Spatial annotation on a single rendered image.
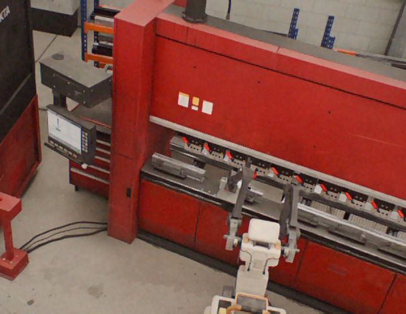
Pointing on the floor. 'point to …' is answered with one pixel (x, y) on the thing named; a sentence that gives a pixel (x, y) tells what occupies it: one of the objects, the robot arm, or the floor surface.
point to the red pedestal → (8, 203)
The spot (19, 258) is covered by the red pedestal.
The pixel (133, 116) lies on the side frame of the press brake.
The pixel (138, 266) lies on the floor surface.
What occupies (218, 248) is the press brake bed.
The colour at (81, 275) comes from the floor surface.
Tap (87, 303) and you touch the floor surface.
